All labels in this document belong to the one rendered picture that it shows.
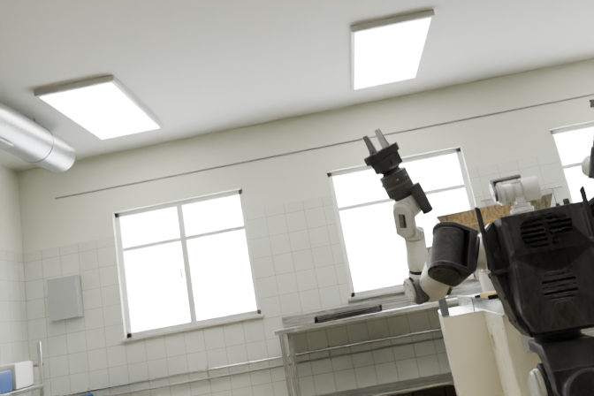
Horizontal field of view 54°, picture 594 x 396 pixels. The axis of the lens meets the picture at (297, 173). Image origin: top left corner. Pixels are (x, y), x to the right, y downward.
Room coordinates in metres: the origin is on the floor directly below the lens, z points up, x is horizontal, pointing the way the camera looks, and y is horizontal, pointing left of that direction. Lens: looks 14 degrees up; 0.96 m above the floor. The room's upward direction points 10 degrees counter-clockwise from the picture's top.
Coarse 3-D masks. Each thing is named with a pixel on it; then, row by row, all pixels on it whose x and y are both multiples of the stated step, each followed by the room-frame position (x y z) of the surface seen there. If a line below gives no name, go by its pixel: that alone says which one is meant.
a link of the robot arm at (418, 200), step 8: (408, 184) 1.75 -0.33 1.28; (416, 184) 1.74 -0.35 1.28; (392, 192) 1.76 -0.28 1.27; (400, 192) 1.75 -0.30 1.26; (408, 192) 1.76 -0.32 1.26; (416, 192) 1.74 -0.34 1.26; (400, 200) 1.77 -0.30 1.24; (408, 200) 1.75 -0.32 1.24; (416, 200) 1.76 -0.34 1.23; (424, 200) 1.75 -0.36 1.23; (416, 208) 1.77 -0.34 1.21; (424, 208) 1.76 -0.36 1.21; (432, 208) 1.77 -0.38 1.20
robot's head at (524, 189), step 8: (536, 176) 1.61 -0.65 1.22; (512, 184) 1.62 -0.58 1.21; (520, 184) 1.61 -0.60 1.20; (528, 184) 1.60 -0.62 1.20; (536, 184) 1.60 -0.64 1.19; (504, 192) 1.62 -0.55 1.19; (512, 192) 1.61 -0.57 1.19; (520, 192) 1.61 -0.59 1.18; (528, 192) 1.60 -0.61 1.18; (536, 192) 1.60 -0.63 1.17; (504, 200) 1.62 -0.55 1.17; (512, 200) 1.63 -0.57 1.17; (520, 200) 1.62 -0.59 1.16; (528, 200) 1.62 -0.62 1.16; (512, 208) 1.63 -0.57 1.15; (520, 208) 1.61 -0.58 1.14
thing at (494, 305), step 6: (474, 300) 3.40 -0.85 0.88; (480, 300) 3.01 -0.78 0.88; (486, 300) 2.70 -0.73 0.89; (492, 300) 2.43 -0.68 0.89; (498, 300) 2.25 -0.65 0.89; (474, 306) 3.51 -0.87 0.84; (480, 306) 3.10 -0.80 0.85; (486, 306) 2.77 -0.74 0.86; (492, 306) 2.50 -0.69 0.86; (498, 306) 2.31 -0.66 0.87; (498, 312) 2.36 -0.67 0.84; (504, 312) 2.17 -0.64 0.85
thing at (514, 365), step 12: (492, 312) 2.50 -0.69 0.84; (492, 324) 2.57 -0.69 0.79; (504, 324) 2.21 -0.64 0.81; (492, 336) 2.69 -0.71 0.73; (504, 336) 2.25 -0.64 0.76; (516, 336) 2.20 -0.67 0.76; (492, 348) 2.85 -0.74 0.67; (504, 348) 2.36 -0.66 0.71; (516, 348) 2.20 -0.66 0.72; (504, 360) 2.46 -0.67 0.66; (516, 360) 2.20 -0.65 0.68; (528, 360) 2.19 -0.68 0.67; (540, 360) 2.19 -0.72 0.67; (504, 372) 2.58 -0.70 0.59; (516, 372) 2.20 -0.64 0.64; (528, 372) 2.20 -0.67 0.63; (504, 384) 2.71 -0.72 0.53; (516, 384) 2.24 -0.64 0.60
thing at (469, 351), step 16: (448, 320) 2.91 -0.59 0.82; (464, 320) 2.90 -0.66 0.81; (480, 320) 2.89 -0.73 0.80; (448, 336) 2.92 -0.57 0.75; (464, 336) 2.90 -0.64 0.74; (480, 336) 2.89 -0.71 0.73; (448, 352) 3.42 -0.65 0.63; (464, 352) 2.91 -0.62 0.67; (480, 352) 2.90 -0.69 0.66; (464, 368) 2.91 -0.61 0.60; (480, 368) 2.90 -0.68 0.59; (496, 368) 2.89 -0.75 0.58; (464, 384) 2.91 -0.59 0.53; (480, 384) 2.90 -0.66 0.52; (496, 384) 2.89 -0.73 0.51
